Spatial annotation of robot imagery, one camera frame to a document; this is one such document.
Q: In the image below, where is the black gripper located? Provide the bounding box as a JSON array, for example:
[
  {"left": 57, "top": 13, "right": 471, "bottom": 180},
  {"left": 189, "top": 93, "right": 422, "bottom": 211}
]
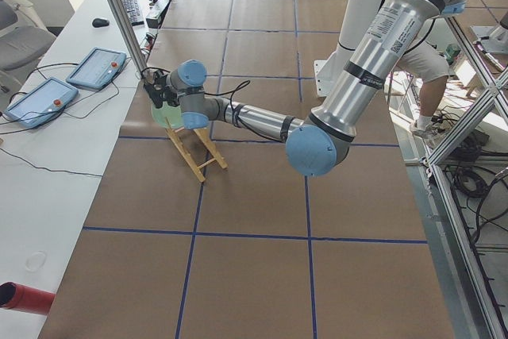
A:
[{"left": 144, "top": 69, "right": 179, "bottom": 108}]

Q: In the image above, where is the light green plate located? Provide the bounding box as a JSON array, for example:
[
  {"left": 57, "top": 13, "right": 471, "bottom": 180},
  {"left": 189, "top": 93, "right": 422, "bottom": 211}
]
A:
[{"left": 151, "top": 103, "right": 183, "bottom": 129}]

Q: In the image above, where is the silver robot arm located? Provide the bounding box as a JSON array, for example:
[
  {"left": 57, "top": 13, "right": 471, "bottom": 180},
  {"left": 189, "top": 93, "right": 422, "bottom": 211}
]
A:
[{"left": 141, "top": 0, "right": 465, "bottom": 176}]

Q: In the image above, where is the upper grey teach pendant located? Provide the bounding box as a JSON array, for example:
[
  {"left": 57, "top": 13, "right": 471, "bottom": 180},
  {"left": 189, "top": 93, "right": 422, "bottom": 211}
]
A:
[{"left": 66, "top": 47, "right": 127, "bottom": 90}]

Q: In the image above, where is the grey teach pendant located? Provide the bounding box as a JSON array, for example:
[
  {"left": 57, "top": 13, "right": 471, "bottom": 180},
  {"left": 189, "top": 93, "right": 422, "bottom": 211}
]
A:
[
  {"left": 4, "top": 77, "right": 79, "bottom": 128},
  {"left": 66, "top": 47, "right": 127, "bottom": 90}
]

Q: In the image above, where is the wooden dish rack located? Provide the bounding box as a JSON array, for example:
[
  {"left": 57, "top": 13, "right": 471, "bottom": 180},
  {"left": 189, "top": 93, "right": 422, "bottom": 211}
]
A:
[{"left": 165, "top": 117, "right": 228, "bottom": 183}]

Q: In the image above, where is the black computer mouse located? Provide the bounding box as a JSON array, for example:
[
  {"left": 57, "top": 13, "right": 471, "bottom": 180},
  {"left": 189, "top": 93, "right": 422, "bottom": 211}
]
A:
[{"left": 92, "top": 17, "right": 110, "bottom": 28}]

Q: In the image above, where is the black keyboard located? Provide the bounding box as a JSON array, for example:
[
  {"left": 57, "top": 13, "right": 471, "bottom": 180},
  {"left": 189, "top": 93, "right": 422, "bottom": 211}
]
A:
[{"left": 121, "top": 0, "right": 144, "bottom": 26}]

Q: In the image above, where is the lower grey teach pendant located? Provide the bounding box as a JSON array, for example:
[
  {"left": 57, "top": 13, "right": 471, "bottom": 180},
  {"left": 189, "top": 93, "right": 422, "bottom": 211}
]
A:
[{"left": 4, "top": 77, "right": 79, "bottom": 128}]

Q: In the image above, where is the grey office chair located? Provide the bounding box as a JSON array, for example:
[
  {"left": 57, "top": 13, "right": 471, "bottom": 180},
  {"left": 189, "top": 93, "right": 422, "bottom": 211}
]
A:
[{"left": 1, "top": 0, "right": 56, "bottom": 95}]

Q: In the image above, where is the red cylinder bottle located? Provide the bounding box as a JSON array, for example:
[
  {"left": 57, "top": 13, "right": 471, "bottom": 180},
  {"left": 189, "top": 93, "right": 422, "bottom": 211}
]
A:
[{"left": 1, "top": 282, "right": 56, "bottom": 315}]

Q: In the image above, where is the person in beige shorts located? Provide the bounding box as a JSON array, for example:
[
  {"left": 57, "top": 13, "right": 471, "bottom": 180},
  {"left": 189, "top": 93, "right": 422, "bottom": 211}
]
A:
[{"left": 398, "top": 38, "right": 449, "bottom": 147}]

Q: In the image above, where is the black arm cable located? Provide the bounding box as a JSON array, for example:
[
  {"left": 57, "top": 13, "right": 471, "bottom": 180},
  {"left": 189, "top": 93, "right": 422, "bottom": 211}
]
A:
[{"left": 208, "top": 79, "right": 287, "bottom": 144}]

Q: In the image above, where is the aluminium frame post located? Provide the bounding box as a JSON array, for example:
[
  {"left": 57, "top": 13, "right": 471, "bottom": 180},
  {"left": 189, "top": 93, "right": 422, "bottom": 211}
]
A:
[{"left": 107, "top": 0, "right": 146, "bottom": 73}]

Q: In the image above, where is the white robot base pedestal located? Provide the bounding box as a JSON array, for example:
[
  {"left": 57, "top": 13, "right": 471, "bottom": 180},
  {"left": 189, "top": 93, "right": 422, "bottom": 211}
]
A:
[{"left": 314, "top": 0, "right": 383, "bottom": 97}]

